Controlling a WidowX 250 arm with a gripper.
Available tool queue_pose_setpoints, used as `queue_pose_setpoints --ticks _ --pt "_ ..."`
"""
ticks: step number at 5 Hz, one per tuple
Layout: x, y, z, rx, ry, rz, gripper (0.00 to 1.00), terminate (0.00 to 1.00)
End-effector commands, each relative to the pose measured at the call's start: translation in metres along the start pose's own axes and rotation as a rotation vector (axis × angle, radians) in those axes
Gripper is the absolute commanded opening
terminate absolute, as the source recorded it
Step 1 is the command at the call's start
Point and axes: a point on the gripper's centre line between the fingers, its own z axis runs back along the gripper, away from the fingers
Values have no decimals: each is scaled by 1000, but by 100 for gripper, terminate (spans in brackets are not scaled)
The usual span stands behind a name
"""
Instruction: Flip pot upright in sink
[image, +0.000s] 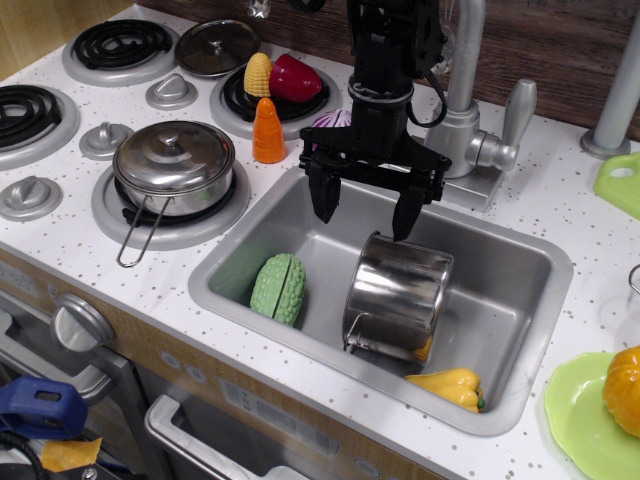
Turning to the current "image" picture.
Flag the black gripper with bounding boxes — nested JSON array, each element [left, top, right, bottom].
[[300, 108, 451, 242]]

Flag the steel pot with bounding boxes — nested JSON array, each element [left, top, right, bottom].
[[342, 232, 454, 364]]

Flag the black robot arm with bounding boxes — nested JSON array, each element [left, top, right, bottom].
[[300, 1, 452, 241]]

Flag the silver sink basin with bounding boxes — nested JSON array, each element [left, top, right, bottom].
[[189, 169, 573, 436]]

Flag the steel pot lid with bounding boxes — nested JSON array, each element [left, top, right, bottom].
[[174, 19, 261, 78]]

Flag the orange toy carrot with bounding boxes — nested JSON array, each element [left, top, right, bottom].
[[253, 97, 287, 164]]

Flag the silver toy faucet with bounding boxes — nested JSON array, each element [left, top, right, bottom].
[[424, 0, 537, 212]]

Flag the green toy bitter melon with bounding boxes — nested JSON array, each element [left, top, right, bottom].
[[249, 253, 306, 326]]

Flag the red toy pepper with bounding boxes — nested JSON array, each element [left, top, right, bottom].
[[269, 54, 323, 103]]

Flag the back right black burner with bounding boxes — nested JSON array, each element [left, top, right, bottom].
[[209, 67, 342, 140]]

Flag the black burner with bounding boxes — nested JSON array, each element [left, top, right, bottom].
[[91, 163, 251, 251], [62, 19, 179, 88], [209, 67, 342, 140], [1, 85, 80, 171]]

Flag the yellow toy corn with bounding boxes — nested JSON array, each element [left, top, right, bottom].
[[244, 52, 273, 98]]

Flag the steel saucepan with lid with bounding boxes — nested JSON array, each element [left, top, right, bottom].
[[112, 121, 236, 268]]

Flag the yellow toy bell pepper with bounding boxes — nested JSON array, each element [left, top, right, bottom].
[[404, 367, 485, 413]]

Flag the silver stove knob top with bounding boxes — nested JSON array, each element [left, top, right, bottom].
[[145, 73, 198, 111]]

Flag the silver stove knob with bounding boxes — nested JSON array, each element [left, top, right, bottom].
[[1, 176, 63, 222], [145, 73, 198, 111], [79, 122, 133, 161]]

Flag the silver pole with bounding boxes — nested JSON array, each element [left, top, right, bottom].
[[580, 1, 639, 160]]

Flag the green cutting board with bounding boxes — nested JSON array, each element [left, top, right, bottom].
[[593, 152, 639, 219]]

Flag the front black burner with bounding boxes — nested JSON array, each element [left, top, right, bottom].
[[91, 163, 251, 251]]

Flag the silver stove knob middle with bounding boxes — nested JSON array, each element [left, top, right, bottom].
[[79, 122, 133, 161]]

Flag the back left black burner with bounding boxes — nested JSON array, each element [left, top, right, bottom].
[[62, 19, 179, 88]]

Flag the silver oven knob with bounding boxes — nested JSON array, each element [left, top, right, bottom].
[[50, 293, 115, 353]]

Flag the orange toy pumpkin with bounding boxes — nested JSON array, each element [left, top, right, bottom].
[[603, 346, 639, 437]]

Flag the far left black burner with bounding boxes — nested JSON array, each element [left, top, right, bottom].
[[1, 85, 80, 171]]

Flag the silver stove knob left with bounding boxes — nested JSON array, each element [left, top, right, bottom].
[[1, 176, 63, 222]]

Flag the green plate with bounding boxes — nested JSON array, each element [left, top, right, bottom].
[[544, 352, 639, 479]]

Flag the blue clamp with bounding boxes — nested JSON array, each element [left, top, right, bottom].
[[1, 376, 89, 440]]

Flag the yellow tape piece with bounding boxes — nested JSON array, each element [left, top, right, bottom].
[[40, 438, 102, 473]]

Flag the silver dishwasher door handle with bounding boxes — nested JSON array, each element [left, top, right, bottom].
[[144, 395, 274, 479]]

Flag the silver oven door handle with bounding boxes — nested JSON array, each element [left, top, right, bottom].
[[0, 288, 115, 407]]

